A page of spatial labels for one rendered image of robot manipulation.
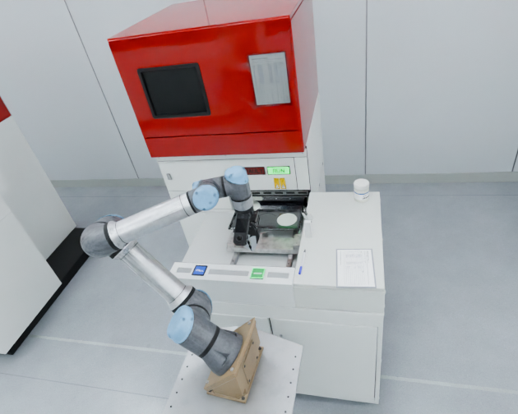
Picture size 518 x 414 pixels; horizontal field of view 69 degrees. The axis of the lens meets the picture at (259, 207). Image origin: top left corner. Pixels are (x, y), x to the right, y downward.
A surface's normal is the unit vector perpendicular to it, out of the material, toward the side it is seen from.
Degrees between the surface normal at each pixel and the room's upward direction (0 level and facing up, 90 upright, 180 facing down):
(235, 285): 90
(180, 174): 90
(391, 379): 0
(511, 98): 90
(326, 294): 90
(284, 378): 0
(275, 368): 0
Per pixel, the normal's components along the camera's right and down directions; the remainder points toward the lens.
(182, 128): -0.21, 0.61
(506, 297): -0.16, -0.79
